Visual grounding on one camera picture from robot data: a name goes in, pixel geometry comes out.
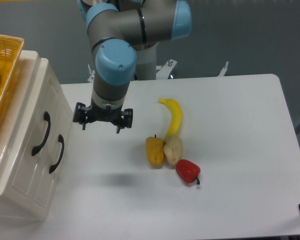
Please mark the yellow toy bell pepper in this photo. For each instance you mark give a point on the yellow toy bell pepper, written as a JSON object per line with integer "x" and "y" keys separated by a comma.
{"x": 155, "y": 151}

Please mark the white right clamp bracket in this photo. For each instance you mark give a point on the white right clamp bracket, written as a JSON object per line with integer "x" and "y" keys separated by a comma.
{"x": 224, "y": 70}

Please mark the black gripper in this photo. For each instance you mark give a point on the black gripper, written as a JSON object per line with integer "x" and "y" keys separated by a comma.
{"x": 88, "y": 114}

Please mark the cream toy garlic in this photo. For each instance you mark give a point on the cream toy garlic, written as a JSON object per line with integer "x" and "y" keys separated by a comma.
{"x": 173, "y": 149}

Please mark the white drawer cabinet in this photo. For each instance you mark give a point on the white drawer cabinet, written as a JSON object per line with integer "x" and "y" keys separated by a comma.
{"x": 25, "y": 75}

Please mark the red toy bell pepper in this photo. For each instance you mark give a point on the red toy bell pepper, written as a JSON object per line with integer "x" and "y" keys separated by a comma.
{"x": 188, "y": 171}

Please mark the yellow woven basket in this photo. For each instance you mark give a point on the yellow woven basket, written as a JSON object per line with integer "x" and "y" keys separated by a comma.
{"x": 10, "y": 50}

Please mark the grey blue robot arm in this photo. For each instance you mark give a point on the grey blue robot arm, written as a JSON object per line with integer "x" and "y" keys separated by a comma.
{"x": 115, "y": 29}

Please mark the black top drawer handle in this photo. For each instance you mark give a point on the black top drawer handle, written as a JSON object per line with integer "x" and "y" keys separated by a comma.
{"x": 43, "y": 135}

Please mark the yellow toy banana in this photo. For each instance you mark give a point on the yellow toy banana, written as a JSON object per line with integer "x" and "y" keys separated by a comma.
{"x": 176, "y": 116}

